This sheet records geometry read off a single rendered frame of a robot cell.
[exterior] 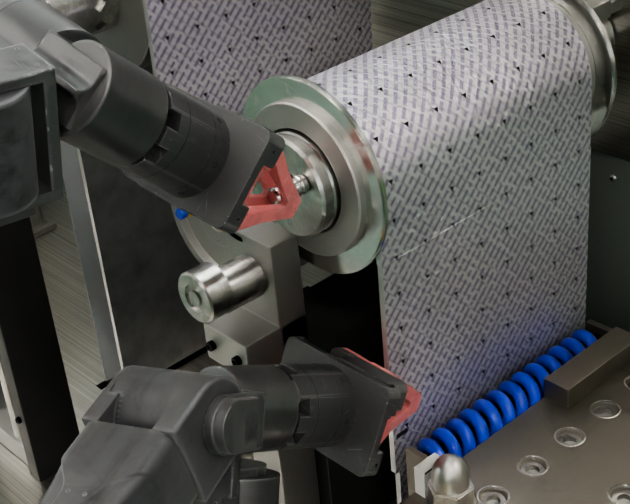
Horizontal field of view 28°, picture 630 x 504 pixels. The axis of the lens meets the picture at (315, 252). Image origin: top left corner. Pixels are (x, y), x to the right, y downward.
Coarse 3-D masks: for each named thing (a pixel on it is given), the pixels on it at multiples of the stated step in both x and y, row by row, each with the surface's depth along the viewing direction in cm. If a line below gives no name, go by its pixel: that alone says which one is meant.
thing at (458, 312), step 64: (512, 192) 94; (576, 192) 100; (448, 256) 91; (512, 256) 97; (576, 256) 103; (384, 320) 88; (448, 320) 94; (512, 320) 100; (576, 320) 106; (448, 384) 96
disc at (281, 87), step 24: (264, 96) 87; (288, 96) 85; (312, 96) 83; (336, 120) 82; (360, 144) 82; (360, 168) 83; (384, 192) 82; (384, 216) 83; (360, 240) 86; (384, 240) 84; (336, 264) 89; (360, 264) 87
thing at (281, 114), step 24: (576, 24) 97; (264, 120) 87; (288, 120) 85; (312, 120) 83; (336, 144) 82; (336, 168) 84; (360, 192) 83; (360, 216) 84; (312, 240) 89; (336, 240) 87
